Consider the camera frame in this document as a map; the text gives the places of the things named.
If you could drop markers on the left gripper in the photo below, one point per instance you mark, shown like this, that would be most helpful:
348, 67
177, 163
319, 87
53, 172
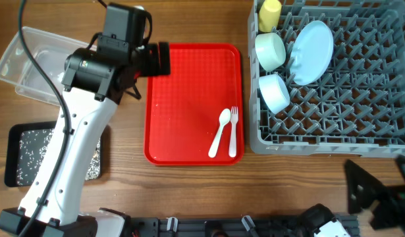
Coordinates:
153, 67

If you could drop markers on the white plastic spoon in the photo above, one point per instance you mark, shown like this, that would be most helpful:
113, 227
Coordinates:
224, 119

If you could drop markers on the green bowl with food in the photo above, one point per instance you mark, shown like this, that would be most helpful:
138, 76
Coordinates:
270, 51

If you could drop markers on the yellow plastic cup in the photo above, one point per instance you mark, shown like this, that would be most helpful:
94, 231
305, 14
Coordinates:
269, 14

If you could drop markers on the light blue bowl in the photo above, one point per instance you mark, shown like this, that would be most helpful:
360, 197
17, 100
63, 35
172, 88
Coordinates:
274, 92

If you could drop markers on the light blue plate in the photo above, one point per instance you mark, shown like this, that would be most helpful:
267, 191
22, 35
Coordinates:
312, 52

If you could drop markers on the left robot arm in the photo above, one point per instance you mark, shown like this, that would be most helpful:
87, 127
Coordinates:
95, 79

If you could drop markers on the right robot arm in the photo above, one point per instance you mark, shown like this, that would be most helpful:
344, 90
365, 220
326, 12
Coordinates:
387, 203

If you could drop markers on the grey dishwasher rack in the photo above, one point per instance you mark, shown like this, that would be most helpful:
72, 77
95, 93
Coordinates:
358, 105

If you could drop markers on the spilled rice food waste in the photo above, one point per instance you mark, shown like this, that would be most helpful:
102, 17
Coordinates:
32, 148

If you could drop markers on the red serving tray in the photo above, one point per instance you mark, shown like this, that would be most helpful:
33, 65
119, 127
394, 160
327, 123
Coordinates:
183, 108

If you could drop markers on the white plastic fork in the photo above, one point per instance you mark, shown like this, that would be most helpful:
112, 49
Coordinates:
233, 120

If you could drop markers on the black plastic tray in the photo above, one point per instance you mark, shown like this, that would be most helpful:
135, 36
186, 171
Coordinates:
13, 147

